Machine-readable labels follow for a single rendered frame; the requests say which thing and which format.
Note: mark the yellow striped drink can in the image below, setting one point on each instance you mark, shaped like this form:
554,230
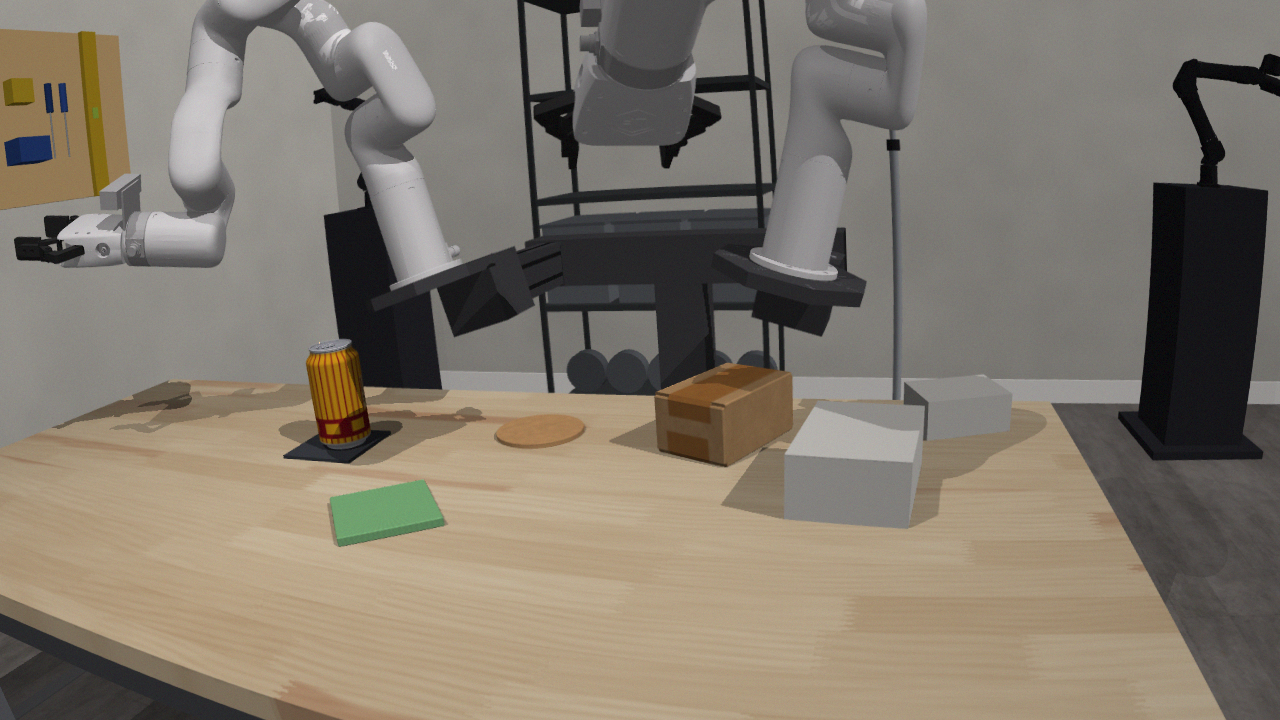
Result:
337,392

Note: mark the brown cardboard box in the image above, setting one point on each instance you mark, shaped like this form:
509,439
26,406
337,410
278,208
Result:
724,414

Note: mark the green flat block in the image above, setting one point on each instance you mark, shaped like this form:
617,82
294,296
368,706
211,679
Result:
384,512

